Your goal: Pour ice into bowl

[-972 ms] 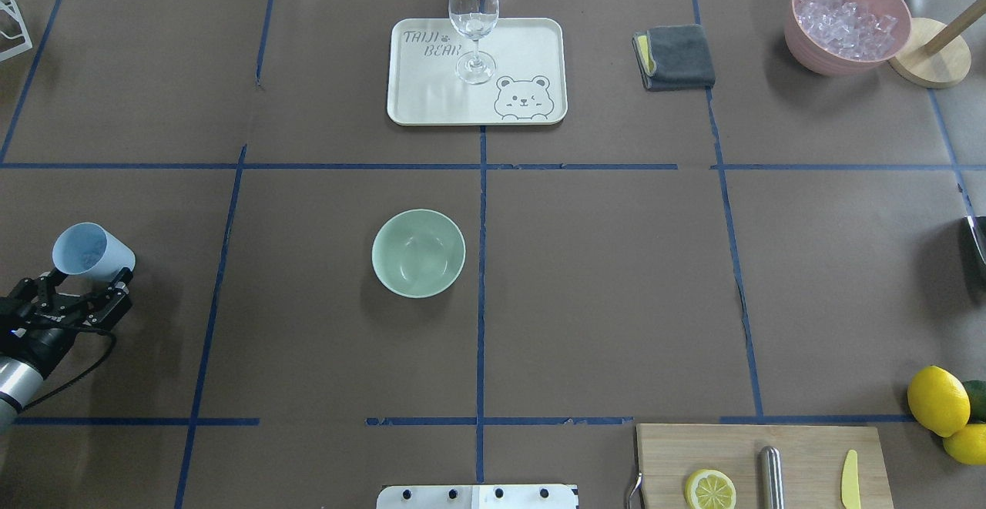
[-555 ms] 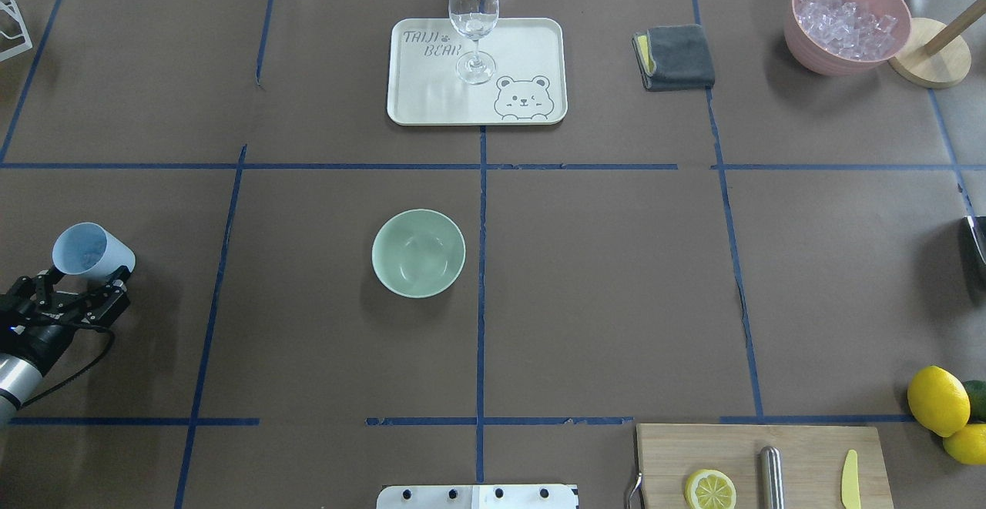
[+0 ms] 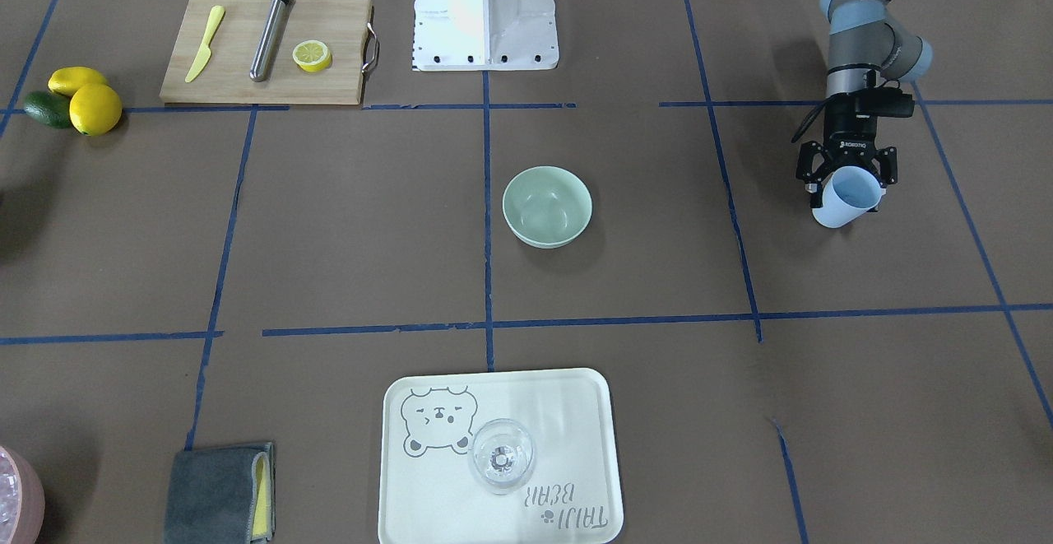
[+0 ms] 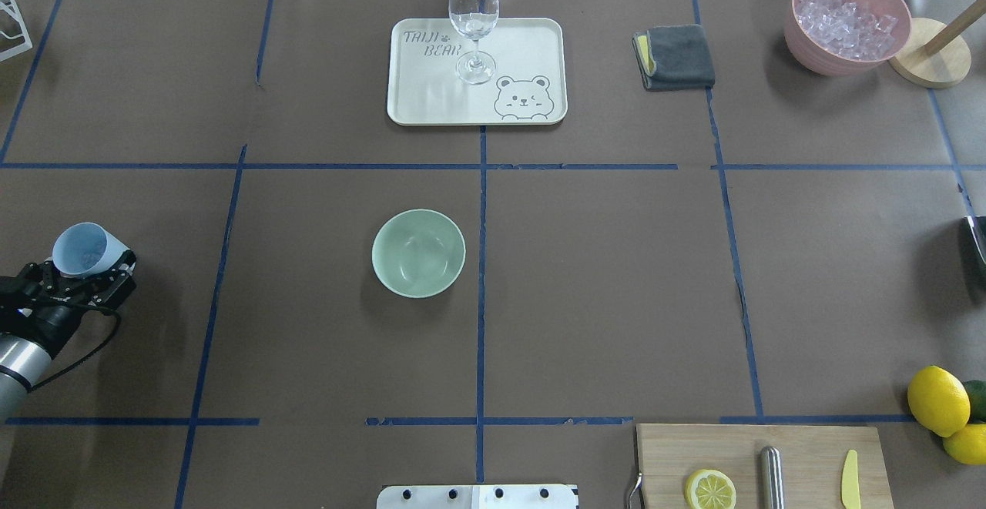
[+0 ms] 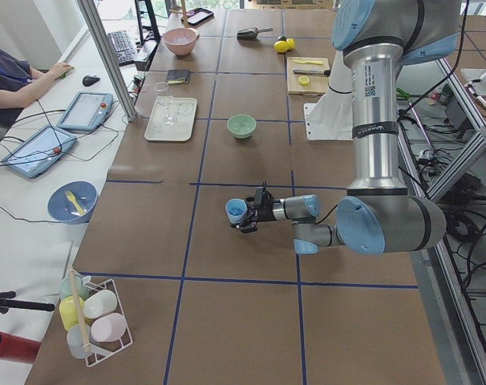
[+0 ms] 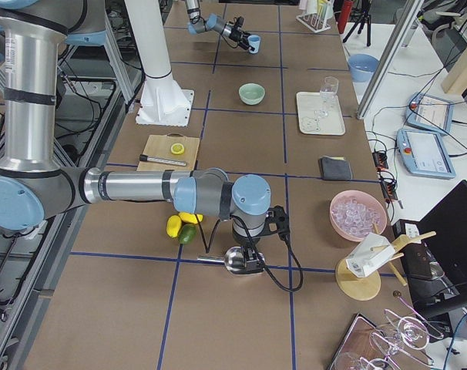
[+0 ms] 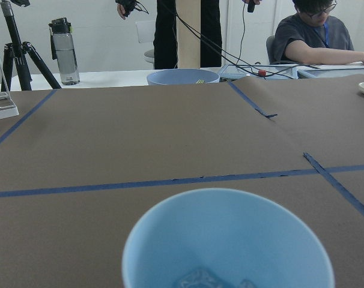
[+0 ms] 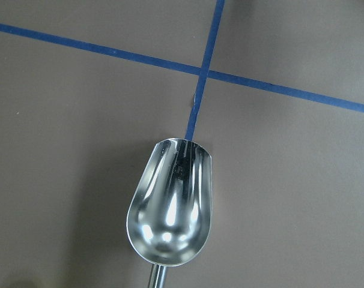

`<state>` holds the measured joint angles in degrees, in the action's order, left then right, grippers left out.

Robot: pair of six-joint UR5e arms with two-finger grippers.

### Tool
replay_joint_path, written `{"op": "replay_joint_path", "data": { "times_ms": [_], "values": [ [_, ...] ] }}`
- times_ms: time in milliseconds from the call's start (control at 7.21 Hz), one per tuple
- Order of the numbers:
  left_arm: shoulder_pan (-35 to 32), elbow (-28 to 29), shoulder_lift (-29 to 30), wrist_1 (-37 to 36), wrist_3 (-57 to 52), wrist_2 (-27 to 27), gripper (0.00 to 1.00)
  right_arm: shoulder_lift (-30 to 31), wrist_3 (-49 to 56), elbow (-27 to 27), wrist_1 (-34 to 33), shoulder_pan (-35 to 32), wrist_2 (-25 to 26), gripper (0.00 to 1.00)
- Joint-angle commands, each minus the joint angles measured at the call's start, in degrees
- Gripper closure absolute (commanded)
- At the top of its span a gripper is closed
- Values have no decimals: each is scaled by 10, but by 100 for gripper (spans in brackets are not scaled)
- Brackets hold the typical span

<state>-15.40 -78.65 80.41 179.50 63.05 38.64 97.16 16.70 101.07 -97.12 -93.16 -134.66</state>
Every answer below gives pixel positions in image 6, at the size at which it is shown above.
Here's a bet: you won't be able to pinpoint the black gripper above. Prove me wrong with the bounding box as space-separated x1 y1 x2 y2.
244 205 289 271
227 16 256 53

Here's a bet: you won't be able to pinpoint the small blue cup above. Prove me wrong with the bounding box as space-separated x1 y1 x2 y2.
247 35 261 54

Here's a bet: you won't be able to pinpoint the metal ice scoop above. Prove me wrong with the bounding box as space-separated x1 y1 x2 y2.
197 246 264 275

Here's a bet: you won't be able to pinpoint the green ceramic bowl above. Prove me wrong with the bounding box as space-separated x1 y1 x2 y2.
238 82 265 106

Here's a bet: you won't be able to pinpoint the pink bowl with ice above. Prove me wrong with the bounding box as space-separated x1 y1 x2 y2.
329 190 388 241

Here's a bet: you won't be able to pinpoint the blue bowl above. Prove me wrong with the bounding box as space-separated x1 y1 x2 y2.
348 54 379 82

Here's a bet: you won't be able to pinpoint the green lime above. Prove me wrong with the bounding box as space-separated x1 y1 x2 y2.
177 224 197 244

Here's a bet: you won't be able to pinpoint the yellow lemon upper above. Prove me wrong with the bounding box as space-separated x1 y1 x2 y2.
178 212 203 224

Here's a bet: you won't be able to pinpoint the yellow lemon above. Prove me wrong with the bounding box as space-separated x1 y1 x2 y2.
166 215 183 238
178 212 203 224

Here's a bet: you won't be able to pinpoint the clear wine glass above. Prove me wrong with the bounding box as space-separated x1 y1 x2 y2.
315 76 339 119

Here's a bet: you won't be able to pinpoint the yellow lemon left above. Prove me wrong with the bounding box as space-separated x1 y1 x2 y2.
166 215 183 238

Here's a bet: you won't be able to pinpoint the cream plastic tray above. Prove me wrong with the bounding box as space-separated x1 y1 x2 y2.
296 92 345 136

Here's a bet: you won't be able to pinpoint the wooden mug tree stand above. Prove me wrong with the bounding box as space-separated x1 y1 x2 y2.
335 231 436 301

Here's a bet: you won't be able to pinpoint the red cylinder bottle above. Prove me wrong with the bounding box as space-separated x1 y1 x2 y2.
337 0 353 35

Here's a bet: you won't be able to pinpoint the black tripod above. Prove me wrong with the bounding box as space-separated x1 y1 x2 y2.
342 0 372 47

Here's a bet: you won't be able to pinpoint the white carton box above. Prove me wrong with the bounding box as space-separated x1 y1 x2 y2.
345 233 395 278

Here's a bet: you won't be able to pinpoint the lemon half slice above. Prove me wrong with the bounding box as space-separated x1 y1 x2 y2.
170 143 185 156

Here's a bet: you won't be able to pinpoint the dark metal tray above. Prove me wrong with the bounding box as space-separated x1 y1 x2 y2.
327 313 381 369

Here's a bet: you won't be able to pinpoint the wooden cutting board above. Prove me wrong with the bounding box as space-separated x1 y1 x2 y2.
137 134 200 171

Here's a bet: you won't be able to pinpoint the upturned wine glasses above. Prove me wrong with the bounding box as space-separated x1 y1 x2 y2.
334 309 444 369

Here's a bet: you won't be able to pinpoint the upper teach pendant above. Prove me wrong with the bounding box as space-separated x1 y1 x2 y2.
405 92 453 136

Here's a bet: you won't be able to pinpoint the teach pendant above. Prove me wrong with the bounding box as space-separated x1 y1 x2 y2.
405 92 453 136
396 129 456 180

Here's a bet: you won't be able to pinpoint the black laptop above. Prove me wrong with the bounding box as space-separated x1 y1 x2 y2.
402 180 467 318

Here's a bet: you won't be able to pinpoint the lower teach pendant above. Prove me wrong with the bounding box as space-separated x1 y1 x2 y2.
396 129 456 180

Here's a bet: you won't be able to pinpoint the white wire cup rack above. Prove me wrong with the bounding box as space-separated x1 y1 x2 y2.
296 0 334 33

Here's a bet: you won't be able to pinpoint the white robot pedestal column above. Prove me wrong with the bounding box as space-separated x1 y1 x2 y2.
125 0 194 127

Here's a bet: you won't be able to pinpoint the black handled knife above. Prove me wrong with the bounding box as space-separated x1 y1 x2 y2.
139 154 187 167

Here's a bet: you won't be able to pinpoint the aluminium frame post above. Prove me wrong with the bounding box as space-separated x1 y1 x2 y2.
356 0 424 119

